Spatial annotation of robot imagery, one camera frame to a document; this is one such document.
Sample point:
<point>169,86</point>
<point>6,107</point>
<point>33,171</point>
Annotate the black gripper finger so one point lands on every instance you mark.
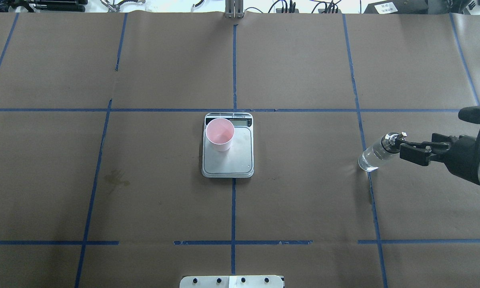
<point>400,141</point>
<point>415,155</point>

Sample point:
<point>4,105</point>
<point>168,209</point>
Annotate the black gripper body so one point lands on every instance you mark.
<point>462,156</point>

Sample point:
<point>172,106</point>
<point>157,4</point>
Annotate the clear glass sauce bottle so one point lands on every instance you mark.
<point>380,152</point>

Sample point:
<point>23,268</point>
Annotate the pink plastic cup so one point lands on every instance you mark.
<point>220,132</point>

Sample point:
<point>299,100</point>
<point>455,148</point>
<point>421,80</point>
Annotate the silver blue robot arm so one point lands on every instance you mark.
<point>460,154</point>

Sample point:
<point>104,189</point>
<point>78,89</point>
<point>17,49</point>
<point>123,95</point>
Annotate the grey digital kitchen scale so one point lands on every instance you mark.
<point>238,161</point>

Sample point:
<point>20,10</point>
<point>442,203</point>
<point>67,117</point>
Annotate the black box white label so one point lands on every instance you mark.
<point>397,7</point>

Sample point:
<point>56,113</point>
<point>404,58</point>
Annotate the white pillar with base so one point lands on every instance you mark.
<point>233,281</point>

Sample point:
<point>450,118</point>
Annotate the aluminium frame post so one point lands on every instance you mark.
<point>234,9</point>

